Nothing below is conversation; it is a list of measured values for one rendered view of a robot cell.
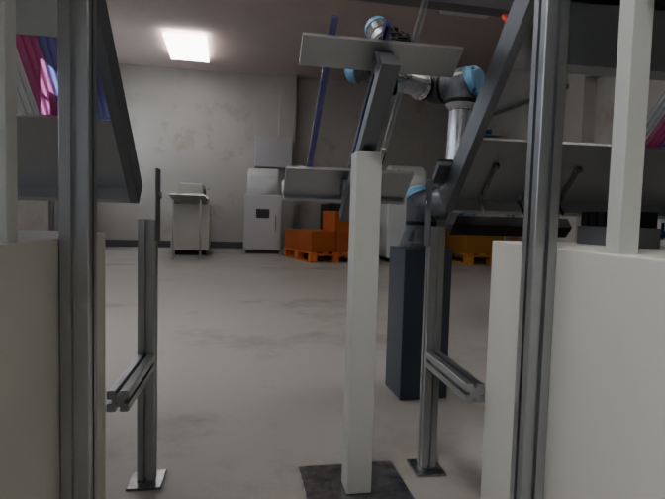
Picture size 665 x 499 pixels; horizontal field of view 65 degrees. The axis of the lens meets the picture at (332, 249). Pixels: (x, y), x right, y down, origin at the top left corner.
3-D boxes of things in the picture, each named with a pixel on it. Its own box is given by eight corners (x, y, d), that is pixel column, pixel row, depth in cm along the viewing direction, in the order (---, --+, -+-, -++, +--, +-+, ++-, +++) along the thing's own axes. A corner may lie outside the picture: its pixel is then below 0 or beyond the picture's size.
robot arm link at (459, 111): (442, 222, 197) (454, 75, 196) (479, 223, 186) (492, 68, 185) (425, 219, 188) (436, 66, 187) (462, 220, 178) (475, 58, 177)
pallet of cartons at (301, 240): (363, 263, 740) (364, 211, 736) (294, 262, 719) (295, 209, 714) (341, 255, 865) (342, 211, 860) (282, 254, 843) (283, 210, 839)
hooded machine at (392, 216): (373, 257, 834) (376, 166, 825) (414, 258, 847) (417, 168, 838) (386, 262, 763) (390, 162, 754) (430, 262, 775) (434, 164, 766)
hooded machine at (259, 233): (241, 249, 930) (242, 169, 921) (279, 250, 943) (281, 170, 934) (242, 253, 852) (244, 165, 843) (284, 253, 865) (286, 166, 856)
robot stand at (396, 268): (385, 384, 208) (389, 246, 204) (427, 382, 212) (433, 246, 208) (399, 400, 190) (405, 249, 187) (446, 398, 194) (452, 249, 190)
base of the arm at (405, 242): (394, 246, 203) (395, 220, 203) (430, 247, 206) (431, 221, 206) (408, 249, 189) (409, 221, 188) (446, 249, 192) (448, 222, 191)
